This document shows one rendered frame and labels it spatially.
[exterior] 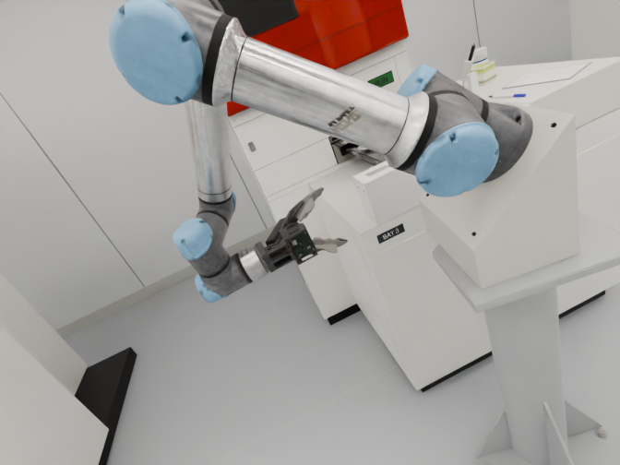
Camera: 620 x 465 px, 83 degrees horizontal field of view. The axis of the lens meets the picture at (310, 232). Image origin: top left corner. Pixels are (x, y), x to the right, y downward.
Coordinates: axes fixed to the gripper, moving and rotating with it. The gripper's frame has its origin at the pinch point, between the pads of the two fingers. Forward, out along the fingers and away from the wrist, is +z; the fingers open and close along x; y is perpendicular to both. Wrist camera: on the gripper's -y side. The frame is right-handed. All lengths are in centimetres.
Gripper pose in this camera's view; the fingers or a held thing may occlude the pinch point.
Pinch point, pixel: (335, 213)
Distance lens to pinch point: 84.0
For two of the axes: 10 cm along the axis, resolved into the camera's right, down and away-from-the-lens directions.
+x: -4.1, -8.2, -4.1
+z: 8.8, -4.8, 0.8
